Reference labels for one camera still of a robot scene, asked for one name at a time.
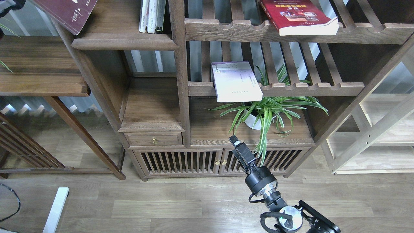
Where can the red book white pages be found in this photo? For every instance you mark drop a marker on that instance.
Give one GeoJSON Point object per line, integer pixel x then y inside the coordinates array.
{"type": "Point", "coordinates": [299, 17]}

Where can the green spider plant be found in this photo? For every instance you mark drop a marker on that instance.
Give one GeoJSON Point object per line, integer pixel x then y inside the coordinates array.
{"type": "Point", "coordinates": [267, 111]}

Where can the dark wooden bookshelf cabinet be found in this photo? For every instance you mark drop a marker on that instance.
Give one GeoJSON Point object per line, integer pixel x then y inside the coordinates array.
{"type": "Point", "coordinates": [160, 85]}

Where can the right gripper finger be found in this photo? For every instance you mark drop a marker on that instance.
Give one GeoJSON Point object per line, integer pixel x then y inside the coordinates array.
{"type": "Point", "coordinates": [234, 141]}

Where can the white metal bar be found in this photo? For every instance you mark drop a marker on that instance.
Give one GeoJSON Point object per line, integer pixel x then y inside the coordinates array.
{"type": "Point", "coordinates": [56, 210]}

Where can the dark spine upright book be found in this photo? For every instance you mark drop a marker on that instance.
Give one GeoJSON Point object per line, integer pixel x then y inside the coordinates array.
{"type": "Point", "coordinates": [160, 17]}

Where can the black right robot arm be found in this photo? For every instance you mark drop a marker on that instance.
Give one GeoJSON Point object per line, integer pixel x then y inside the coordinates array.
{"type": "Point", "coordinates": [281, 218]}

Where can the white lavender book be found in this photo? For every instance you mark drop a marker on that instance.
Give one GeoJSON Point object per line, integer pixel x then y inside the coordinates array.
{"type": "Point", "coordinates": [235, 82]}

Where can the white upright book left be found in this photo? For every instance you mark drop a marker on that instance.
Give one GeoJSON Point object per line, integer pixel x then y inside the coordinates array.
{"type": "Point", "coordinates": [143, 16]}

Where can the light wooden shelf unit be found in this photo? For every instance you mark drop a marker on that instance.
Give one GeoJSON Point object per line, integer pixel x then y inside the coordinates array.
{"type": "Point", "coordinates": [384, 141]}

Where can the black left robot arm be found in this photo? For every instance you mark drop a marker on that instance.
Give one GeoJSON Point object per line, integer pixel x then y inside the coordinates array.
{"type": "Point", "coordinates": [7, 5]}

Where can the white upright book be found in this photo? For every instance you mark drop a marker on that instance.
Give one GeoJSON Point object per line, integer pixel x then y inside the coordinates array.
{"type": "Point", "coordinates": [152, 16]}
{"type": "Point", "coordinates": [143, 16]}

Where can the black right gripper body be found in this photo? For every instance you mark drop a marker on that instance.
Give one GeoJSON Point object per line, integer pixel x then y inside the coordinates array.
{"type": "Point", "coordinates": [259, 179]}

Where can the white upright book middle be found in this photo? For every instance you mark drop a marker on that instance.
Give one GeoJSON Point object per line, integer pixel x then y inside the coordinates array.
{"type": "Point", "coordinates": [152, 16]}

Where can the white plant pot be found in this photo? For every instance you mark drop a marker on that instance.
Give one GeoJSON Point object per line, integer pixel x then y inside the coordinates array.
{"type": "Point", "coordinates": [254, 120]}

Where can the maroon book chinese title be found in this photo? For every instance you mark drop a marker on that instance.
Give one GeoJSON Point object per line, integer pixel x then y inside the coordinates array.
{"type": "Point", "coordinates": [71, 14]}

